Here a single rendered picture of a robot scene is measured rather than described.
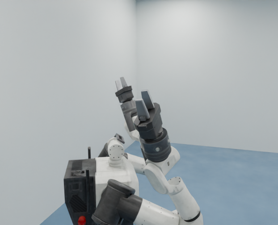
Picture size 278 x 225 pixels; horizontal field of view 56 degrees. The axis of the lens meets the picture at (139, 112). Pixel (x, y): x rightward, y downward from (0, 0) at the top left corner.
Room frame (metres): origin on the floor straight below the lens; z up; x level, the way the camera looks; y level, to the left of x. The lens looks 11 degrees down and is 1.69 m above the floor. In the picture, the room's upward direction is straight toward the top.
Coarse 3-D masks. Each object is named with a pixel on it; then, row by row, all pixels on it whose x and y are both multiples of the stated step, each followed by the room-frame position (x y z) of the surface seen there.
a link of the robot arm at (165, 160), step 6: (168, 150) 0.75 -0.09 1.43; (174, 150) 0.82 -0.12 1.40; (144, 156) 0.82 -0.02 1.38; (150, 156) 0.75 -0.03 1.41; (156, 156) 0.74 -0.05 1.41; (162, 156) 0.74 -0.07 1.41; (168, 156) 0.78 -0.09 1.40; (174, 156) 0.80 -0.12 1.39; (150, 162) 0.78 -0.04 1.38; (156, 162) 0.76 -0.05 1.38; (162, 162) 0.76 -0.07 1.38; (168, 162) 0.78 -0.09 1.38; (174, 162) 0.80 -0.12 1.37; (162, 168) 0.76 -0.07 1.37; (168, 168) 0.78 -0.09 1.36
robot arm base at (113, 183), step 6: (108, 180) 0.87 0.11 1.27; (114, 180) 0.88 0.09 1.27; (114, 186) 0.83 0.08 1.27; (120, 186) 0.83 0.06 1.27; (126, 186) 0.86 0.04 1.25; (126, 192) 0.83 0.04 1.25; (132, 192) 0.86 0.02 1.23; (96, 222) 0.79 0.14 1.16; (102, 222) 0.78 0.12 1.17; (120, 222) 0.84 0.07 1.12
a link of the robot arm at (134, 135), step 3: (126, 126) 1.37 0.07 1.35; (126, 129) 1.37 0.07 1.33; (129, 132) 1.37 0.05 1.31; (132, 132) 1.38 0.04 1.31; (135, 132) 1.41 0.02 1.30; (138, 132) 1.41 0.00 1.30; (129, 135) 1.38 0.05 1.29; (132, 135) 1.37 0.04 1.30; (135, 135) 1.38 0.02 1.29; (138, 135) 1.41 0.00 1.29; (132, 138) 1.38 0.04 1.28; (135, 138) 1.37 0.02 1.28; (138, 138) 1.36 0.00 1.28; (138, 141) 1.37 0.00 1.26
